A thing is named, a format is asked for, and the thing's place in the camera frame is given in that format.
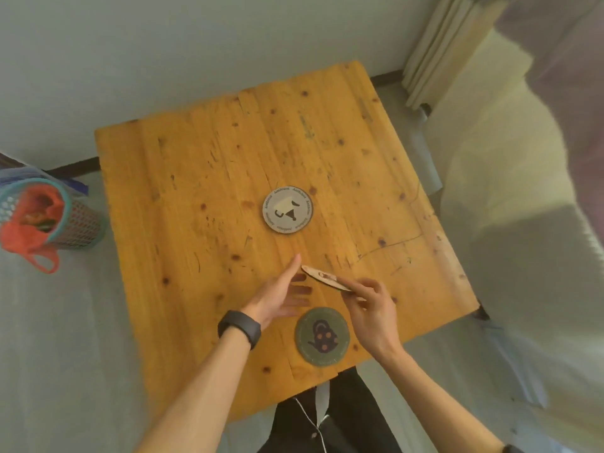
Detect person's left hand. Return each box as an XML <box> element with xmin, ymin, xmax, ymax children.
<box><xmin>240</xmin><ymin>254</ymin><xmax>313</xmax><ymax>332</ymax></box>

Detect person's right hand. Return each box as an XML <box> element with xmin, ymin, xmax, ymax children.
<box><xmin>337</xmin><ymin>277</ymin><xmax>405</xmax><ymax>362</ymax></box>

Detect beige round coaster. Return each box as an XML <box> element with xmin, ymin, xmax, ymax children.
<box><xmin>300</xmin><ymin>265</ymin><xmax>354</xmax><ymax>293</ymax></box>

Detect person's left forearm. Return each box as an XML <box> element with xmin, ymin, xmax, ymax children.
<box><xmin>136</xmin><ymin>333</ymin><xmax>255</xmax><ymax>453</ymax></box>

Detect person's right forearm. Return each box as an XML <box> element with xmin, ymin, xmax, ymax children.
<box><xmin>377</xmin><ymin>345</ymin><xmax>516</xmax><ymax>453</ymax></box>

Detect green round teapot-print coaster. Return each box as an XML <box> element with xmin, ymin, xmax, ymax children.
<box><xmin>294</xmin><ymin>306</ymin><xmax>350</xmax><ymax>368</ymax></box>

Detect grey round cup-print coaster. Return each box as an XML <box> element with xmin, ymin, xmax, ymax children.
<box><xmin>262</xmin><ymin>185</ymin><xmax>315</xmax><ymax>234</ymax></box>

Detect black wrist smartwatch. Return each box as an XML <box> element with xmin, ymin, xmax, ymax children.
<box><xmin>217</xmin><ymin>310</ymin><xmax>262</xmax><ymax>350</ymax></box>

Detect person's black clothing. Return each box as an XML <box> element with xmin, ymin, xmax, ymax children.
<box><xmin>257</xmin><ymin>367</ymin><xmax>403</xmax><ymax>453</ymax></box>

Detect white bed sheet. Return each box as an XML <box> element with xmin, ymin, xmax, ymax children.
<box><xmin>422</xmin><ymin>28</ymin><xmax>604</xmax><ymax>453</ymax></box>

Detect cream pleated curtain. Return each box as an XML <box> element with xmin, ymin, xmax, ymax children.
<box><xmin>401</xmin><ymin>0</ymin><xmax>512</xmax><ymax>112</ymax></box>

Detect teal mesh waste basket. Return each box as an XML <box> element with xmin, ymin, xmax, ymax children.
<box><xmin>0</xmin><ymin>177</ymin><xmax>107</xmax><ymax>253</ymax></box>

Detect sheer pink mosquito net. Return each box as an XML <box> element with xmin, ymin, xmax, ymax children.
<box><xmin>493</xmin><ymin>0</ymin><xmax>604</xmax><ymax>241</ymax></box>

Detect blue and white plastic bags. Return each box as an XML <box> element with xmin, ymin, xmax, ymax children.
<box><xmin>0</xmin><ymin>152</ymin><xmax>90</xmax><ymax>198</ymax></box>

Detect orange plastic bag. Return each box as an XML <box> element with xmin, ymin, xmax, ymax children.
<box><xmin>0</xmin><ymin>186</ymin><xmax>65</xmax><ymax>274</ymax></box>

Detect white earphone cord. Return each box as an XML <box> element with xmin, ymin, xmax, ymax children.
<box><xmin>294</xmin><ymin>396</ymin><xmax>332</xmax><ymax>453</ymax></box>

